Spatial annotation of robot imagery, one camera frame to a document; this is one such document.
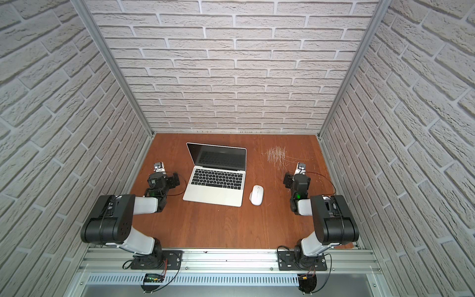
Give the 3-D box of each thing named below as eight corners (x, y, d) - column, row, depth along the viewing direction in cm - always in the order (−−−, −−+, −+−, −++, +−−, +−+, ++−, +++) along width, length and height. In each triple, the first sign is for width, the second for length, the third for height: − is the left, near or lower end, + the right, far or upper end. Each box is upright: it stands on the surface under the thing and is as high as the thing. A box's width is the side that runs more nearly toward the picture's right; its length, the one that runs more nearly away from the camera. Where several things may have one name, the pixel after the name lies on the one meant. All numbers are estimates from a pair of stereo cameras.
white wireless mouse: (249, 205, 91) (249, 203, 89) (249, 186, 97) (249, 184, 96) (264, 205, 91) (264, 203, 89) (263, 186, 97) (263, 184, 96)
